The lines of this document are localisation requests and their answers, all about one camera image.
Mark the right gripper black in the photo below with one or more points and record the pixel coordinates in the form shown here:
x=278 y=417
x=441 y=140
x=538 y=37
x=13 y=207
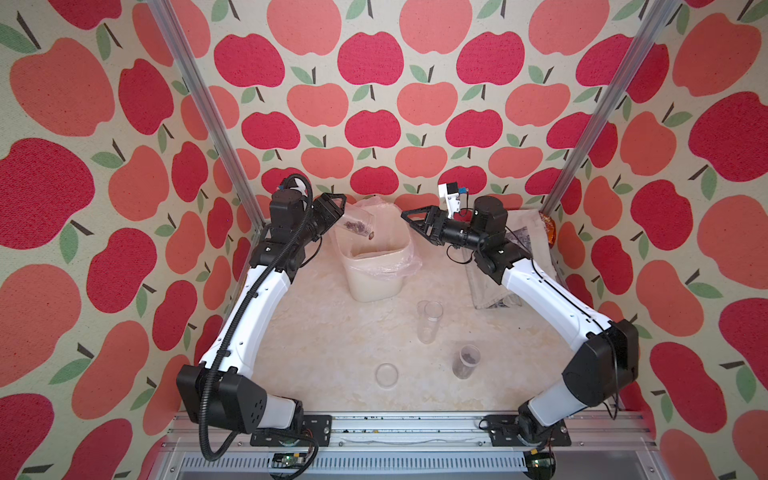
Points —
x=436 y=216

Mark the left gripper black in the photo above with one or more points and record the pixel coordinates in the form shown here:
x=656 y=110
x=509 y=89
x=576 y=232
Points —
x=331 y=211

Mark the tall clear jar of rosebuds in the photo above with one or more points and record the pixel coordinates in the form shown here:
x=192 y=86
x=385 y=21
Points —
x=430 y=314

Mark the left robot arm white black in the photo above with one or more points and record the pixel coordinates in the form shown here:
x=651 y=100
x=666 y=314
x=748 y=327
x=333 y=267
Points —
x=218 y=392

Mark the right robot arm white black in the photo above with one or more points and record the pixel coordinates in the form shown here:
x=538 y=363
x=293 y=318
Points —
x=606 y=352

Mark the pink plastic bin liner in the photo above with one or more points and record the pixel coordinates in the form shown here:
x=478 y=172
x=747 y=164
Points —
x=392 y=252

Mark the cream trash bin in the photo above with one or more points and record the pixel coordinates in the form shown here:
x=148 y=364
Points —
x=366 y=289

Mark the white Monet tote bag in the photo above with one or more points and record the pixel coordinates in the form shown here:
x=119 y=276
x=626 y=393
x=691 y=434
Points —
x=525 y=239

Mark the orange snack packet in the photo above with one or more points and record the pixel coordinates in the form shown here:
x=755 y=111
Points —
x=550 y=229

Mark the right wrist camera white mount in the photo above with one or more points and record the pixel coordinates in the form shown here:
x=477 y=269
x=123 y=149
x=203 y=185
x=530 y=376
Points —
x=452 y=196

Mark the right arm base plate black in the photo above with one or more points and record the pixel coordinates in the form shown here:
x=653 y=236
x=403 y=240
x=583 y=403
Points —
x=505 y=431

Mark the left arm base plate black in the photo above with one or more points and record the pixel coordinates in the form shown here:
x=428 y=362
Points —
x=313 y=428

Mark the left aluminium corner post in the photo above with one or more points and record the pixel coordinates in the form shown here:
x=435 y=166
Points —
x=173 y=33

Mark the aluminium corner post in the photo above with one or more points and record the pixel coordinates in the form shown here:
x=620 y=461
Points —
x=173 y=33
x=659 y=15

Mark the aluminium front rail frame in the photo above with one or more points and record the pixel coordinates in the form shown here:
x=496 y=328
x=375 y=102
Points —
x=422 y=445

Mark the right aluminium corner post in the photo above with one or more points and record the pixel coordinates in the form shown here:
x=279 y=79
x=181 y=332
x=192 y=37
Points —
x=659 y=15

